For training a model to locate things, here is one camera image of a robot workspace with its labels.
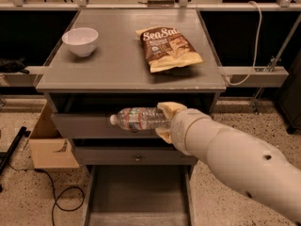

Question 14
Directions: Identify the grey top drawer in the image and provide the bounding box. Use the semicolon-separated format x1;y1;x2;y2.
52;113;158;139

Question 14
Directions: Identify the grey middle drawer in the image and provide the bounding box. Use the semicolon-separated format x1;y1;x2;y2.
72;147;197;165

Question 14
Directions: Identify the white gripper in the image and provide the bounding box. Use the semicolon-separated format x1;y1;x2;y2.
155;102;212;156

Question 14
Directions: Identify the clear plastic water bottle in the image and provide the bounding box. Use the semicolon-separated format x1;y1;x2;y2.
110;107;170;132

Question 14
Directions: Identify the white hanging cable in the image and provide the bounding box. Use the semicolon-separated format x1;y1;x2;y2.
224;0;263;87

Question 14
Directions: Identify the black object on ledge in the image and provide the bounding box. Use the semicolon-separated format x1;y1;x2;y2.
0;58;29;74

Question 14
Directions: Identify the grey drawer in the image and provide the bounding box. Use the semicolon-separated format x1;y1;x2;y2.
52;113;158;139
72;147;197;165
81;165;195;226

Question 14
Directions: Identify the white ceramic bowl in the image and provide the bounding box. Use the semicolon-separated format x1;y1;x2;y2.
62;27;99;57

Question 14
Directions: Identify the brown sea salt chip bag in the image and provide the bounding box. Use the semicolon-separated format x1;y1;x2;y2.
135;26;203;73

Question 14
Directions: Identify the grey bottom drawer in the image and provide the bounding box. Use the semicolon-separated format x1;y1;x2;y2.
81;165;195;226

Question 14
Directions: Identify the cardboard box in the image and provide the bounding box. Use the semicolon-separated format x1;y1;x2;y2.
28;105;79;169

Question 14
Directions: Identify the metal railing frame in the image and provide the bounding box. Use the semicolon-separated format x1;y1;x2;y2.
1;0;300;98

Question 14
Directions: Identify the black stand leg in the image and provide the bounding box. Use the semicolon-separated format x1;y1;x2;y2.
0;125;32;193

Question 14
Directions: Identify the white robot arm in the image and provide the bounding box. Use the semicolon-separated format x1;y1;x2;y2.
156;102;301;225

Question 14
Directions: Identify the black floor cable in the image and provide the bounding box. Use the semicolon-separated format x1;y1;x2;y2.
8;162;86;226

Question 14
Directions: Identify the dark rolling cart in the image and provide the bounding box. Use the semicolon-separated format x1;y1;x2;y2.
277;51;301;134

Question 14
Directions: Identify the grey drawer cabinet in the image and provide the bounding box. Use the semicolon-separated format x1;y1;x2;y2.
37;9;226;151

